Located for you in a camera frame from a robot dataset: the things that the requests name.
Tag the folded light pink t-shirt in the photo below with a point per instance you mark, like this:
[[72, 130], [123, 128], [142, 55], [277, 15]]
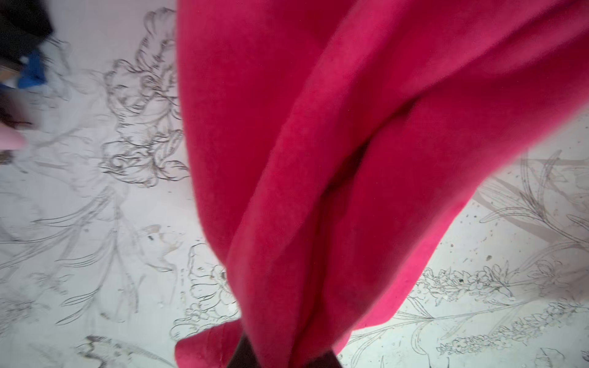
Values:
[[10, 138]]

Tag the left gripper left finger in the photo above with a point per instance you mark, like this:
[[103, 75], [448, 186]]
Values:
[[244, 355]]

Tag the dark folded clothes stack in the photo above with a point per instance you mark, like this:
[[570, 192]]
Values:
[[25, 25]]

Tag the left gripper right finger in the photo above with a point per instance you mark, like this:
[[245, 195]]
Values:
[[327, 360]]

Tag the magenta t-shirt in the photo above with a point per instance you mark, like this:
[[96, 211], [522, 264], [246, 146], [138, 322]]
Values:
[[332, 144]]

